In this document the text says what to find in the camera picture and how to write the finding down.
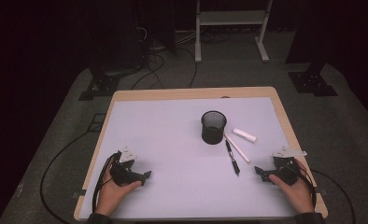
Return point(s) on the dark equipment rack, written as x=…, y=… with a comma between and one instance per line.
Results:
x=126, y=37

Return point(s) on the black mesh pen holder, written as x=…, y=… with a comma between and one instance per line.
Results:
x=213, y=135

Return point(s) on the wooden table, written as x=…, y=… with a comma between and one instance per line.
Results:
x=204, y=92

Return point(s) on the black stand base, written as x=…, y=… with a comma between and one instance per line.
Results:
x=99, y=85

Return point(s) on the black floor frame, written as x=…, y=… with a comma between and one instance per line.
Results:
x=93, y=123

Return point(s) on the person's left hand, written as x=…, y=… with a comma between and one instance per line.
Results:
x=110, y=197

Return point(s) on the person's right hand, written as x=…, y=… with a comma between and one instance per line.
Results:
x=299, y=196

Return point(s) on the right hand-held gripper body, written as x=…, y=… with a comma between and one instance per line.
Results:
x=286, y=171

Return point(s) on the white metal stand frame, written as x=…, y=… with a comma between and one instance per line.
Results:
x=198, y=37

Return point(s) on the white pen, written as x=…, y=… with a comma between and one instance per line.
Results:
x=238, y=149

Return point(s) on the black stand with base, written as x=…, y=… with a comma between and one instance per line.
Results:
x=313, y=82

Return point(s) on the black pen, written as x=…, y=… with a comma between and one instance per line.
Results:
x=233, y=160

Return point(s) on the white paper sheet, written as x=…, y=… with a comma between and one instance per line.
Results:
x=160, y=133

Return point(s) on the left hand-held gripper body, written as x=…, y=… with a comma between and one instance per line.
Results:
x=123, y=174

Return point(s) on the grey table bracket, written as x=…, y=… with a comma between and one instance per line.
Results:
x=322, y=190
x=78, y=194

